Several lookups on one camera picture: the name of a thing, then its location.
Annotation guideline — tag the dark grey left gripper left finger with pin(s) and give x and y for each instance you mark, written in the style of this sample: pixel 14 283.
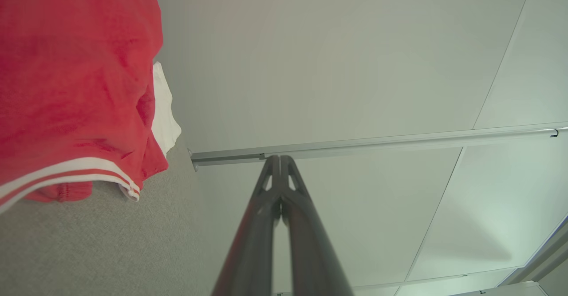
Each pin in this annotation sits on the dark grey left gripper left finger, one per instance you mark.
pixel 253 251

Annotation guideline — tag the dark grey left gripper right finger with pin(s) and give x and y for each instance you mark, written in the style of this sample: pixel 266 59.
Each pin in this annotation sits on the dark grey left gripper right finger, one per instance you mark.
pixel 310 251

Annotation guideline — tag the red basketball shorts number 23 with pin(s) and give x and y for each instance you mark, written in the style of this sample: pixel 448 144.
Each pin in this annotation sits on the red basketball shorts number 23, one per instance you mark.
pixel 66 87

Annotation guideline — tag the aluminium partition post twin feet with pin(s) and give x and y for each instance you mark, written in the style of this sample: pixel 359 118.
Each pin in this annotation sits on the aluminium partition post twin feet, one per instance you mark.
pixel 377 144

